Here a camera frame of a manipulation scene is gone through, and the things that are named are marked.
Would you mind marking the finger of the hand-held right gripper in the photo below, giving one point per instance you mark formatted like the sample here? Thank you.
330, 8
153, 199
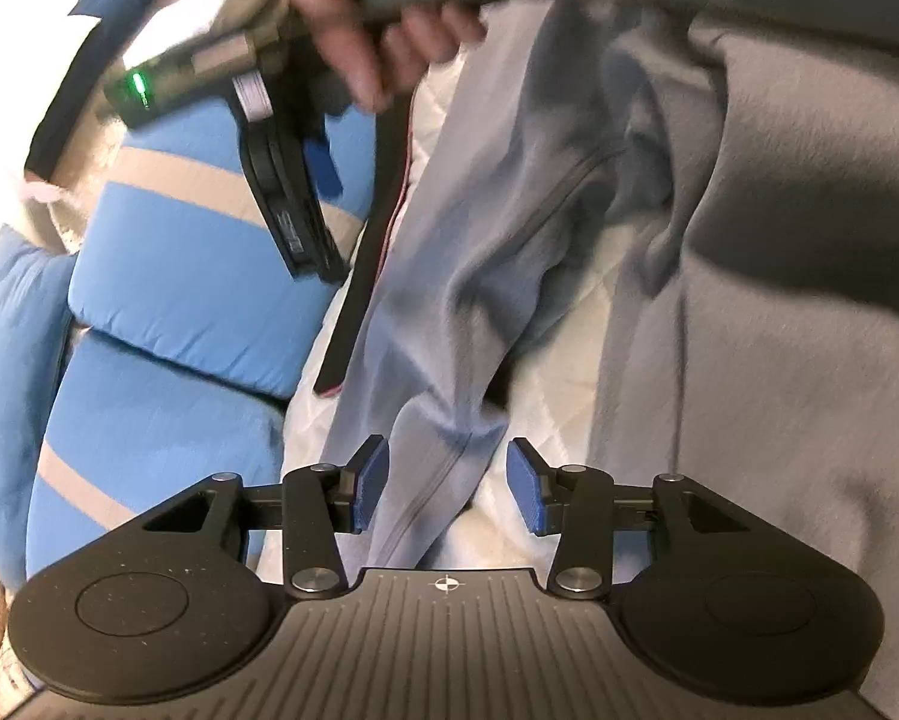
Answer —
328, 165
277, 187

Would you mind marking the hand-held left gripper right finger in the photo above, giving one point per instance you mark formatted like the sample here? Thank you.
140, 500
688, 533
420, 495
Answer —
526, 487

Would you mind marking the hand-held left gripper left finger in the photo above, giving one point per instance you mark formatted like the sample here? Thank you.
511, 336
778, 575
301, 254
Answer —
368, 487

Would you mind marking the grey-blue fleece sweatshirt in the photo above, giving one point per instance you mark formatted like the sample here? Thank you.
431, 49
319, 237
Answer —
719, 315

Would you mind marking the navy and white cloth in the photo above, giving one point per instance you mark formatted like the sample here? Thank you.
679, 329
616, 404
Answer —
67, 105

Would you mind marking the cream quilted lace bedspread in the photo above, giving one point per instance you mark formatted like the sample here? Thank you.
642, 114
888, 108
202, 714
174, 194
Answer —
562, 330

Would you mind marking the blue pillow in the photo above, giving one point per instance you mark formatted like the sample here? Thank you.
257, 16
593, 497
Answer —
14, 390

